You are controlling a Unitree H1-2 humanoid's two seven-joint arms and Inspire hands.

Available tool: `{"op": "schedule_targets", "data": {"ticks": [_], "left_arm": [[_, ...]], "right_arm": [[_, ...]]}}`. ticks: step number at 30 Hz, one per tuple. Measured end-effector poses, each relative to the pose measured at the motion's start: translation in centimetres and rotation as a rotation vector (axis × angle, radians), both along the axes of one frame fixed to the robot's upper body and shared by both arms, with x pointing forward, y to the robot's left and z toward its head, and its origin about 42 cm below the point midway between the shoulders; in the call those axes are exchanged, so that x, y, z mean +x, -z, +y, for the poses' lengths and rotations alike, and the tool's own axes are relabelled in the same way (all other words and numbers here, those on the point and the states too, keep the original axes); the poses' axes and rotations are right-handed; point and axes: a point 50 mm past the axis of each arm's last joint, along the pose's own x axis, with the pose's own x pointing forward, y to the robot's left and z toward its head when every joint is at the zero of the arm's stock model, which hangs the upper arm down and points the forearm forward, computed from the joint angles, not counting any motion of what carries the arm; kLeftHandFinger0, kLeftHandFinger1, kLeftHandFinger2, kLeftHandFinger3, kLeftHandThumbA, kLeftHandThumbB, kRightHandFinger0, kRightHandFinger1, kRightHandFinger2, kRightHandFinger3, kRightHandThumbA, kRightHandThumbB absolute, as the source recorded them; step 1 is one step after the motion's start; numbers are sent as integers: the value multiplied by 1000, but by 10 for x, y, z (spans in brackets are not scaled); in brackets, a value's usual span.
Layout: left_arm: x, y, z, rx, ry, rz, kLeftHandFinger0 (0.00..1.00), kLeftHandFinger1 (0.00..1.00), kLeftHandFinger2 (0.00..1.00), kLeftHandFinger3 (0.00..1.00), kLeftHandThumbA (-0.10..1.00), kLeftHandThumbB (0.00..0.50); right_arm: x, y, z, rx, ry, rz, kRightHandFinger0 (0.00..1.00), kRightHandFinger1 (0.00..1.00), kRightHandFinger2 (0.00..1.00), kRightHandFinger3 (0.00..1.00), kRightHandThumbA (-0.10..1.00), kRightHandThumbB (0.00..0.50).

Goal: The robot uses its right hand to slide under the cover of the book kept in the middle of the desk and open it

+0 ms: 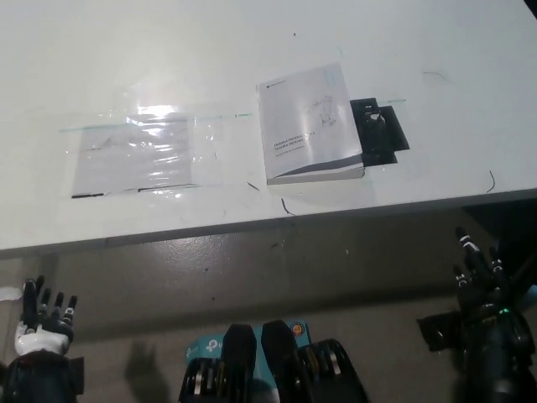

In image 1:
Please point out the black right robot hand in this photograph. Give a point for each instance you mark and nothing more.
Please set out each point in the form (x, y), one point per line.
(476, 289)

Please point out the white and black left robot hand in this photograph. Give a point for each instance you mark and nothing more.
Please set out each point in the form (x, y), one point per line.
(42, 340)

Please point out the white paperback manual book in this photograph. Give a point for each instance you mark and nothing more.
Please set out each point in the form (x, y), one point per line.
(308, 126)

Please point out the black and teal robot torso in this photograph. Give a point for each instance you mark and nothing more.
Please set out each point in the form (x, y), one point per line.
(272, 369)

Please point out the small black floor tape patch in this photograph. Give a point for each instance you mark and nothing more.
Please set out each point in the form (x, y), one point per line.
(77, 375)

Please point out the large black floor tape patch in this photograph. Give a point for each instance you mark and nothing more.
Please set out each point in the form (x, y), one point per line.
(438, 331)

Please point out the white paper scrap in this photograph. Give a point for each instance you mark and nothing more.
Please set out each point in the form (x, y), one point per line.
(8, 294)

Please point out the black flat packet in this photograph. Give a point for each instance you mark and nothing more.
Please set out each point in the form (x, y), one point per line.
(379, 132)

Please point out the short green tape strip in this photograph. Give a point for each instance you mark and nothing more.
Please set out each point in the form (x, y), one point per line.
(394, 101)

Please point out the clear plastic film sheet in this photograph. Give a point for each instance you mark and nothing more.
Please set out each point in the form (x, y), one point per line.
(218, 142)

